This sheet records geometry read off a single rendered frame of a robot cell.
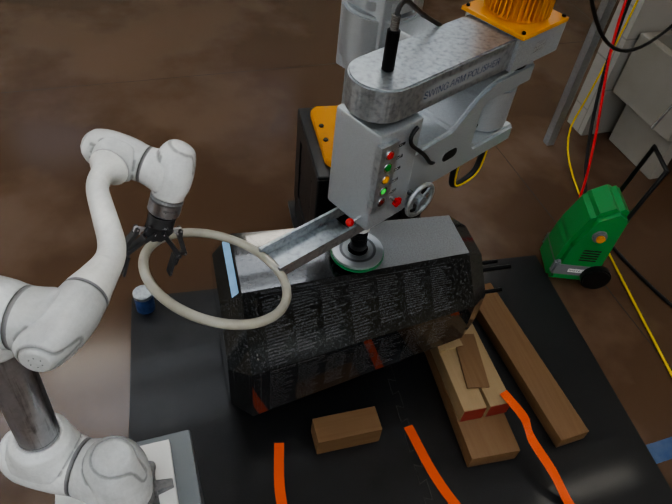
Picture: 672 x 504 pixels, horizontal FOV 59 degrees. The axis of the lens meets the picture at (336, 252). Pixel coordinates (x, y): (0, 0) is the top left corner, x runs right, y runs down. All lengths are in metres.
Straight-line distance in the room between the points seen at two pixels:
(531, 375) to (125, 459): 2.14
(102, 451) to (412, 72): 1.39
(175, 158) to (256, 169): 2.56
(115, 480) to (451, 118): 1.59
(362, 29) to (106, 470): 1.98
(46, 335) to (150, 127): 3.43
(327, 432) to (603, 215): 1.88
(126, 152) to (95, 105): 3.23
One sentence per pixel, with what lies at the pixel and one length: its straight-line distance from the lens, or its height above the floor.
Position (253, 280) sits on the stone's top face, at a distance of 2.38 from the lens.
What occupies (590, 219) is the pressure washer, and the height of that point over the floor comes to 0.49.
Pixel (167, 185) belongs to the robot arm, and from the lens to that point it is 1.62.
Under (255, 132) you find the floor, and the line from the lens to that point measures 4.46.
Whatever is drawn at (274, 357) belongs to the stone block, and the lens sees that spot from 2.40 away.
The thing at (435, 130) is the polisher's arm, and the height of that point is 1.37.
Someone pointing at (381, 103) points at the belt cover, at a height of 1.63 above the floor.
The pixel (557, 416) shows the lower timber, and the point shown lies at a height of 0.09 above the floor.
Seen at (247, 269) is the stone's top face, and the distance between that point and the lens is 2.42.
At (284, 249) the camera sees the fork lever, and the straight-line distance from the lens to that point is 2.14.
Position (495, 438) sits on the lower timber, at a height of 0.11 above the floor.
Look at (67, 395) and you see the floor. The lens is 3.16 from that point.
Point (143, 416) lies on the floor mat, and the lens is 3.00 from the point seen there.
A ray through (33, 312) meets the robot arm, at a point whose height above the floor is 1.69.
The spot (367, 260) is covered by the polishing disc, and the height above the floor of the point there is 0.86.
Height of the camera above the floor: 2.63
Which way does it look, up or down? 47 degrees down
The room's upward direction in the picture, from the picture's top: 7 degrees clockwise
